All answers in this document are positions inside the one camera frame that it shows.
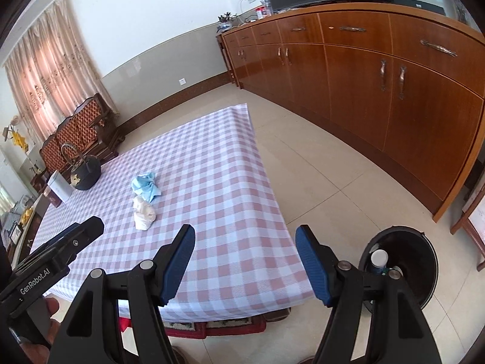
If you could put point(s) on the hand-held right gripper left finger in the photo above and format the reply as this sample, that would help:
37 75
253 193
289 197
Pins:
176 265

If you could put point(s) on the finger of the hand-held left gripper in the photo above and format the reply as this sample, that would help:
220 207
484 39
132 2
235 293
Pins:
60 237
89 231

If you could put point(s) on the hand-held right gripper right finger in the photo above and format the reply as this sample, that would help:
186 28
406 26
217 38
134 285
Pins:
314 265

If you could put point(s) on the white tissue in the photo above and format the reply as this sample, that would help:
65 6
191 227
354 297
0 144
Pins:
144 216

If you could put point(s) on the white plastic bottle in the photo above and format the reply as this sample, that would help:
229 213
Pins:
379 259

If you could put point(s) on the blue face mask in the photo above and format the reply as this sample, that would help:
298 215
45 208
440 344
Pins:
146 187

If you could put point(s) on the black plastic bucket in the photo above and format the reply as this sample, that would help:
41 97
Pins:
413 258

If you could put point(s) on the person's left hand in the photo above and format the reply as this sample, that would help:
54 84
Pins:
53 307

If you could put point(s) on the white tin box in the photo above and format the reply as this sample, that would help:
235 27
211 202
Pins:
58 189

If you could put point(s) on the black iron kettle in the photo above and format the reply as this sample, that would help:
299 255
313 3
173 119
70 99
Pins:
85 176

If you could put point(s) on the pink checked tablecloth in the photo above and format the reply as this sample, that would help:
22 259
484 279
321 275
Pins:
212 182

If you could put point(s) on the carved wooden bench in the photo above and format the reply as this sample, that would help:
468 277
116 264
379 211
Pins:
79 129

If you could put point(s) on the carved wooden stand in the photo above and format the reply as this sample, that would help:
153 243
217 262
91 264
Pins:
458 225

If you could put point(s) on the brown wooden sideboard cabinet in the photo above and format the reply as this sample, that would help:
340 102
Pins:
379 121

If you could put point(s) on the beige embroidered curtain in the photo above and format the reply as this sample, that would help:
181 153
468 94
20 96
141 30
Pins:
49 64

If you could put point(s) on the small potted plant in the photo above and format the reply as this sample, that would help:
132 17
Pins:
226 21

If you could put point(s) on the red label jar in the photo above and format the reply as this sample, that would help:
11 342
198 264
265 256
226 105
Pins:
259 13

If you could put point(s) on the clear spray bottle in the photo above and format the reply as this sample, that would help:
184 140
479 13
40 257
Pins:
267 5

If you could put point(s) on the black set-top box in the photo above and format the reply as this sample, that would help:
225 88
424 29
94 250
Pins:
420 5

